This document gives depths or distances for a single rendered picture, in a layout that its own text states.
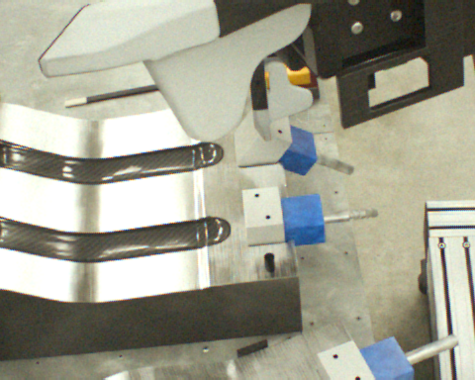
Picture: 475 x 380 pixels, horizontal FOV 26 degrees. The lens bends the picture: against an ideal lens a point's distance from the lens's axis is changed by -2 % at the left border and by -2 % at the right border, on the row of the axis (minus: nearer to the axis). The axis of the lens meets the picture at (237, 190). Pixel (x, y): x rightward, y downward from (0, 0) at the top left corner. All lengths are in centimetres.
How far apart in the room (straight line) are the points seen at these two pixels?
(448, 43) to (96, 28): 13
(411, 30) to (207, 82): 9
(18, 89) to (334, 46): 103
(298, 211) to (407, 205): 124
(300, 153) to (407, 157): 128
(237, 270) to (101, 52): 68
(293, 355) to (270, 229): 12
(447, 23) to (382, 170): 194
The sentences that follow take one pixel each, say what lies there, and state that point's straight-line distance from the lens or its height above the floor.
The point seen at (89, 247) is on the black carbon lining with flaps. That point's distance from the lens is 104.
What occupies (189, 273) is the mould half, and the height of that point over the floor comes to 89.
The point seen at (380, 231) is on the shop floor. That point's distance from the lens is 219.
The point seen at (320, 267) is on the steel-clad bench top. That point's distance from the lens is 109.
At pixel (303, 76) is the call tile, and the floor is 83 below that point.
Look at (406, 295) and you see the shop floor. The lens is 208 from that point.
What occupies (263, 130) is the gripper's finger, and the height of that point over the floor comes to 96.
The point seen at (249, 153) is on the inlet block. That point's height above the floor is 91.
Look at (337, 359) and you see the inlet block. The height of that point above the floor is 88.
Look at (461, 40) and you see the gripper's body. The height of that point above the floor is 141.
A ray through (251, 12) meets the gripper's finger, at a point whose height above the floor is 146.
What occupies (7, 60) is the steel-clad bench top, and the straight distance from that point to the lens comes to 143.
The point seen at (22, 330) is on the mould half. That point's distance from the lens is 103.
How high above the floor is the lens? 165
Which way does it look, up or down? 46 degrees down
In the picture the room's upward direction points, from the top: 7 degrees counter-clockwise
